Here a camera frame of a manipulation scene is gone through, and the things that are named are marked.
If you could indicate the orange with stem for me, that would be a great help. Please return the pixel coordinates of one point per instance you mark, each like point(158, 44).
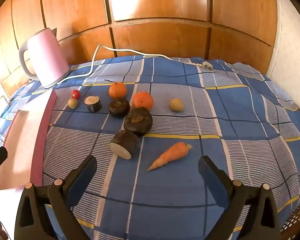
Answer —
point(117, 90)

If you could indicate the woven rattan furniture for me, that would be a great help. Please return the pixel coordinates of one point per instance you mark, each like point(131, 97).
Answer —
point(295, 225)

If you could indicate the blue checked cloth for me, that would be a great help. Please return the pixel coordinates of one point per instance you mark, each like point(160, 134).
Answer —
point(190, 142)

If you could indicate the red tomato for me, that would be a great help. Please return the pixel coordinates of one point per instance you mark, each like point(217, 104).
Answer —
point(75, 94)

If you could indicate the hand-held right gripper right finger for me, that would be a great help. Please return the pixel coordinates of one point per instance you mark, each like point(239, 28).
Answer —
point(215, 182)

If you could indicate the pink electric kettle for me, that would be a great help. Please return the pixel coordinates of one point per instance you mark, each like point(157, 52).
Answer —
point(47, 57)

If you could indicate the wooden panelled wardrobe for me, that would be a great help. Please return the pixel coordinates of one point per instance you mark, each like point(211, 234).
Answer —
point(160, 5)

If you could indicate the pink shallow box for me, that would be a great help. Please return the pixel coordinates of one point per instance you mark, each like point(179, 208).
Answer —
point(22, 135)

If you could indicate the orange carrot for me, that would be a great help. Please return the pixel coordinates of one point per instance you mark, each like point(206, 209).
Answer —
point(168, 158)

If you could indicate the large yellow potato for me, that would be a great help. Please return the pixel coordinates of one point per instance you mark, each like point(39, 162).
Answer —
point(176, 105)

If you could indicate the large cut dark root chunk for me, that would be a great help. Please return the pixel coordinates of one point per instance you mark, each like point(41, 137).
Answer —
point(124, 144)

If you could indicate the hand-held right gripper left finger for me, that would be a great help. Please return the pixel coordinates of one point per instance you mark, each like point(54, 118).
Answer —
point(77, 182)

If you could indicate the small cut dark root chunk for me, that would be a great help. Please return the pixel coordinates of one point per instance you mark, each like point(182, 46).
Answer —
point(93, 104)

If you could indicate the small yellow potato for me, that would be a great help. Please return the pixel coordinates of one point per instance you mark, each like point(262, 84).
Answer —
point(72, 103)

